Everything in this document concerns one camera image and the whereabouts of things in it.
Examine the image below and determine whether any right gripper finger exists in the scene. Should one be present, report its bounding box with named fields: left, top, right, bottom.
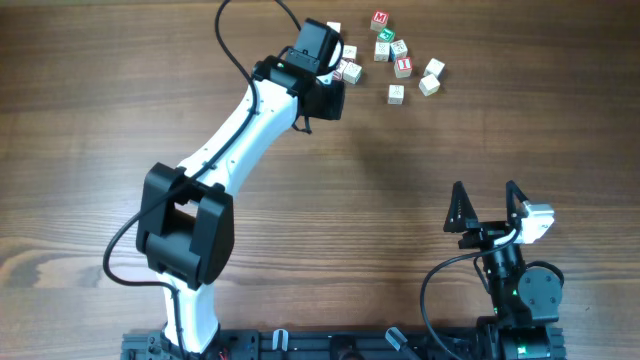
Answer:
left=506, top=180, right=528, bottom=225
left=443, top=181, right=479, bottom=233

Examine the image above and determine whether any red letter I block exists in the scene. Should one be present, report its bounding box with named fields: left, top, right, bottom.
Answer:
left=394, top=57, right=413, bottom=78

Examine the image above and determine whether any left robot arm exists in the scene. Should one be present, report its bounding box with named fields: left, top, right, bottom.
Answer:
left=136, top=19, right=345, bottom=359

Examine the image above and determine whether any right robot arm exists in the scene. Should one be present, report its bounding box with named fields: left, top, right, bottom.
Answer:
left=443, top=181, right=567, bottom=360

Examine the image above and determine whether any plain wooden block top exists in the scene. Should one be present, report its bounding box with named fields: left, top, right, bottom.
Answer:
left=326, top=22, right=341, bottom=32

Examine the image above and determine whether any small white picture block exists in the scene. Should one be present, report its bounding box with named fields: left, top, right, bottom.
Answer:
left=342, top=45, right=357, bottom=62

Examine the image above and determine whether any red edged picture block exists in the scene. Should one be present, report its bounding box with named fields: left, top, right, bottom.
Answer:
left=332, top=59, right=349, bottom=81

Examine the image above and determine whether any white block beside red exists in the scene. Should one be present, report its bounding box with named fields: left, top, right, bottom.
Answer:
left=342, top=62, right=363, bottom=84

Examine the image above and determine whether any white picture block centre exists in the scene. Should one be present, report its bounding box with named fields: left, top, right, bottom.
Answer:
left=374, top=42, right=390, bottom=62

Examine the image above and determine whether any green picture block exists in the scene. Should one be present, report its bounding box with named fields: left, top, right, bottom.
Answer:
left=376, top=27, right=396, bottom=43

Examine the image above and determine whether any red letter M block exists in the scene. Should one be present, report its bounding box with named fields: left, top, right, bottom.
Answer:
left=370, top=10, right=389, bottom=33

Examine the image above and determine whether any blue edged block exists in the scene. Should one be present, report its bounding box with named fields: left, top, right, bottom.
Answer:
left=390, top=39, right=408, bottom=61

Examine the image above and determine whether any plain block lower right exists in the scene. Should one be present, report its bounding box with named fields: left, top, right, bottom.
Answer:
left=419, top=74, right=440, bottom=97

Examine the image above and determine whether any plain block upper right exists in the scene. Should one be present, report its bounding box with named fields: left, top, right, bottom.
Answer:
left=424, top=58, right=445, bottom=78

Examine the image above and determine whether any right camera cable black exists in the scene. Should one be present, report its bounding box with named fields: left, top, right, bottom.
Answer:
left=419, top=229, right=519, bottom=360

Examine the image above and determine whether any camera cable black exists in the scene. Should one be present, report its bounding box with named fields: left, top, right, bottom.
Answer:
left=419, top=229, right=519, bottom=360
left=102, top=0, right=304, bottom=351

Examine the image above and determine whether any left camera cable black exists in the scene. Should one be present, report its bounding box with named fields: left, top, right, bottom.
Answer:
left=102, top=0, right=304, bottom=351

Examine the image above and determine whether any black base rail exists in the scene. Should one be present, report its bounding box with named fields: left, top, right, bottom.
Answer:
left=121, top=325, right=567, bottom=360

